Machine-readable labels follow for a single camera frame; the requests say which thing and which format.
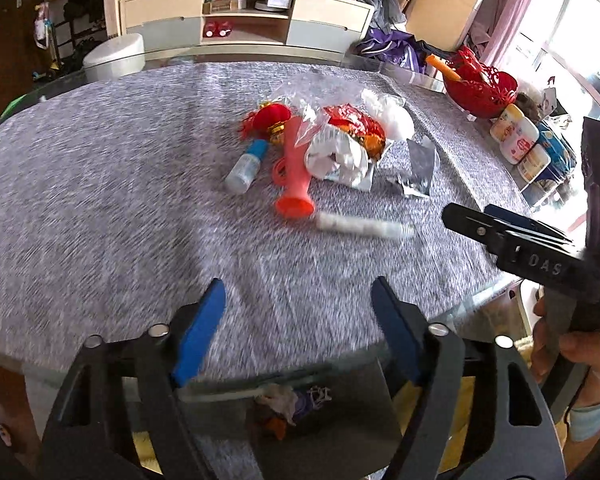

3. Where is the white tissue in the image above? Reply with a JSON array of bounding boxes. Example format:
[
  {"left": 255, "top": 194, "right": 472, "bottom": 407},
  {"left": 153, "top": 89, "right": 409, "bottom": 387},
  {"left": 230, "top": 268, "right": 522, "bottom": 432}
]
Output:
[{"left": 362, "top": 88, "right": 415, "bottom": 141}]

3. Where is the red snack wrapper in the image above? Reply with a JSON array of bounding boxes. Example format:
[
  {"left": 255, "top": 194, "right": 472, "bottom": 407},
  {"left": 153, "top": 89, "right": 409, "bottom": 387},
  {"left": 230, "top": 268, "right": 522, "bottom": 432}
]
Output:
[{"left": 324, "top": 104, "right": 394, "bottom": 162}]

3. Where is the white can red label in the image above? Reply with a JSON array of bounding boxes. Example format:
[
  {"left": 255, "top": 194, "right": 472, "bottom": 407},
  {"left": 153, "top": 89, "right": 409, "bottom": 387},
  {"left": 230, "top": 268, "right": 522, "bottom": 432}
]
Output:
[{"left": 499, "top": 118, "right": 540, "bottom": 165}]

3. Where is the silver foil wrapper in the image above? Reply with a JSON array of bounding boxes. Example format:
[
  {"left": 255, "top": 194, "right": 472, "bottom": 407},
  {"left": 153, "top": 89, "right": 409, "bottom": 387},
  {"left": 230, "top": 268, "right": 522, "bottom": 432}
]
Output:
[{"left": 385, "top": 137, "right": 439, "bottom": 199}]

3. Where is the clear plastic bag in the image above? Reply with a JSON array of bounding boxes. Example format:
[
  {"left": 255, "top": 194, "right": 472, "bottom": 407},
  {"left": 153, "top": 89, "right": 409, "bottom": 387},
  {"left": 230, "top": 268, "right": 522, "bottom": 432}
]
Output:
[{"left": 270, "top": 80, "right": 381, "bottom": 136}]

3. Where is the white plastic tube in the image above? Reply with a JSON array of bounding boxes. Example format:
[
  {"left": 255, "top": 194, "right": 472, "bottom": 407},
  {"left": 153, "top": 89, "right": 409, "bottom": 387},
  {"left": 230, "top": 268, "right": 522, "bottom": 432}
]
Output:
[{"left": 315, "top": 211, "right": 416, "bottom": 240}]

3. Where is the purple bag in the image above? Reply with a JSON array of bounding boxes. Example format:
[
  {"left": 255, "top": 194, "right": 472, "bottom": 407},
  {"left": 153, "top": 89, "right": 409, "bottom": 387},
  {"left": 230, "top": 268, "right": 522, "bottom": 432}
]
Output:
[{"left": 354, "top": 27, "right": 432, "bottom": 74}]

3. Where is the grey jacket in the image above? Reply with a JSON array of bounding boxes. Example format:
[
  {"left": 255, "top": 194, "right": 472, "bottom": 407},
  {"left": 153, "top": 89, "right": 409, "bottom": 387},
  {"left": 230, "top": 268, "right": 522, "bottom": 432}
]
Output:
[{"left": 362, "top": 0, "right": 407, "bottom": 37}]

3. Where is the blue round tin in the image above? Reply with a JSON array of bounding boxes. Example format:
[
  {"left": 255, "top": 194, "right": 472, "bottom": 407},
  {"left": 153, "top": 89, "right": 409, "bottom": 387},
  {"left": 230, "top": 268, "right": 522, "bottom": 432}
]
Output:
[{"left": 530, "top": 119, "right": 579, "bottom": 197}]

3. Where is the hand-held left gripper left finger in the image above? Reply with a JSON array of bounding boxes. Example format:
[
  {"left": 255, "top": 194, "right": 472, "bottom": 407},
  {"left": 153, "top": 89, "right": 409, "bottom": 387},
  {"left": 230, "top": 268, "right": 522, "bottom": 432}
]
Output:
[{"left": 40, "top": 277, "right": 227, "bottom": 480}]

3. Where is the beige tv cabinet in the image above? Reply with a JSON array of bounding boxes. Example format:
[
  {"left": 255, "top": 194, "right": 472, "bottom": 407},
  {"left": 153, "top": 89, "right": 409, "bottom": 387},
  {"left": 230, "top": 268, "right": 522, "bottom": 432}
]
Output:
[{"left": 118, "top": 0, "right": 376, "bottom": 57}]

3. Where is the cardboard-covered air conditioner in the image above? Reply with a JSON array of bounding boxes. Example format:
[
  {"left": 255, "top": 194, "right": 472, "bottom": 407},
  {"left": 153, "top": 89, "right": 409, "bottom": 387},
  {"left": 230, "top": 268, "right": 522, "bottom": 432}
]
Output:
[{"left": 404, "top": 0, "right": 497, "bottom": 54}]

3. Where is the pink toy horn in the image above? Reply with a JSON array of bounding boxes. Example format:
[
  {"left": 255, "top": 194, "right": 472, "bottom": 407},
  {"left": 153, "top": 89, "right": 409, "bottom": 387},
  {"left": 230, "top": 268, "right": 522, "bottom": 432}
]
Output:
[{"left": 273, "top": 117, "right": 315, "bottom": 219}]

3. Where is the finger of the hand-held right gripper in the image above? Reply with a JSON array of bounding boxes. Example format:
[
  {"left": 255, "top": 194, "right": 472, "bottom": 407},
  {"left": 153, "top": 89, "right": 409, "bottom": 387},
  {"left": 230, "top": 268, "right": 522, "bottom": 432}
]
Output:
[
  {"left": 484, "top": 203, "right": 572, "bottom": 242},
  {"left": 442, "top": 203, "right": 512, "bottom": 257}
]

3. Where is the orange stick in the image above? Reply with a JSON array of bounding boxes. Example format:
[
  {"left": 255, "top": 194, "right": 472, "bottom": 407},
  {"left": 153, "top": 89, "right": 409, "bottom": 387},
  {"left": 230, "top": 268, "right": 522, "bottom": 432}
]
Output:
[{"left": 426, "top": 53, "right": 462, "bottom": 83}]

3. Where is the red openwork basket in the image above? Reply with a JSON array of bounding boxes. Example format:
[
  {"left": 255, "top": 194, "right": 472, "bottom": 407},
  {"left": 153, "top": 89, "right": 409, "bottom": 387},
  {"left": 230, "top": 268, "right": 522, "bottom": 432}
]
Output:
[{"left": 442, "top": 45, "right": 519, "bottom": 120}]

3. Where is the grey trash bin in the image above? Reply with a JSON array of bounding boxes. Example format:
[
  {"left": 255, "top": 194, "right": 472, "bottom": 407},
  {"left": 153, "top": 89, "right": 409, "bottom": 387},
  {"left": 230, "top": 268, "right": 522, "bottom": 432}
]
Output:
[{"left": 180, "top": 359, "right": 407, "bottom": 480}]

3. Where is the pink curtain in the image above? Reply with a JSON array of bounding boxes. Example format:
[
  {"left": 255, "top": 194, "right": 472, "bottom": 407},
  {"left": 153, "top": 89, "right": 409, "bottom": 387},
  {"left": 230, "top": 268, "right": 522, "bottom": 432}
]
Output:
[{"left": 472, "top": 0, "right": 547, "bottom": 67}]

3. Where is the white paper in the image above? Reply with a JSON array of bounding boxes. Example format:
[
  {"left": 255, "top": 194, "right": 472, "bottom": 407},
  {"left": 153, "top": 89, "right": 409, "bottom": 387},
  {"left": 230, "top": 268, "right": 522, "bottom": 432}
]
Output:
[{"left": 304, "top": 130, "right": 377, "bottom": 192}]

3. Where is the small blue-capped bottle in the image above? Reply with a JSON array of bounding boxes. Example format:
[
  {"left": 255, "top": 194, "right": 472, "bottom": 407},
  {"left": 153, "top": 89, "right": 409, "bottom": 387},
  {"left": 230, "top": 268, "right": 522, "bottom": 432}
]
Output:
[{"left": 224, "top": 138, "right": 270, "bottom": 195}]

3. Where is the person's right hand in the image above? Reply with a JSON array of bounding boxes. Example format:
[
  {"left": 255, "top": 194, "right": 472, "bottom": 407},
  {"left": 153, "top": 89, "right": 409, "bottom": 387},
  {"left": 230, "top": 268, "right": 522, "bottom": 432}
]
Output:
[{"left": 530, "top": 297, "right": 600, "bottom": 409}]

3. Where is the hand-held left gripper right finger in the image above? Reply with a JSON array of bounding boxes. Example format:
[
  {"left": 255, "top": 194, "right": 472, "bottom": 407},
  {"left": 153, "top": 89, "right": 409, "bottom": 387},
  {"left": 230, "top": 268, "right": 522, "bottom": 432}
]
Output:
[{"left": 370, "top": 276, "right": 566, "bottom": 480}]

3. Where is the red lantern ornament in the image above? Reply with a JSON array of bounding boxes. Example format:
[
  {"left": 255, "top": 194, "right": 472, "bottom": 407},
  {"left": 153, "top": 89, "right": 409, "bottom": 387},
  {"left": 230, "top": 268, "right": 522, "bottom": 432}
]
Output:
[{"left": 237, "top": 102, "right": 294, "bottom": 149}]

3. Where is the white can yellow label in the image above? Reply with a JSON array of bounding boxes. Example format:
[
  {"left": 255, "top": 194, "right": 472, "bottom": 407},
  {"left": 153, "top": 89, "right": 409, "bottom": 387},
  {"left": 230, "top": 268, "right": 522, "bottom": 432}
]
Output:
[{"left": 517, "top": 144, "right": 552, "bottom": 184}]

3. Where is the white round stool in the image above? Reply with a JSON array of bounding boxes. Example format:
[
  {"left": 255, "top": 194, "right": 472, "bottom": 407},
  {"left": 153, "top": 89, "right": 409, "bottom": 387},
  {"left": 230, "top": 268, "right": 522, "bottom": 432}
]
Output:
[{"left": 82, "top": 33, "right": 146, "bottom": 84}]

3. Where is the grey woven table mat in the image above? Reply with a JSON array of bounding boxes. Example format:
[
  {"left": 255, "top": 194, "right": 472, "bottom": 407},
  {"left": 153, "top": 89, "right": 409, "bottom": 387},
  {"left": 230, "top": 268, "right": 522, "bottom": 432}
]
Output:
[{"left": 0, "top": 62, "right": 531, "bottom": 376}]

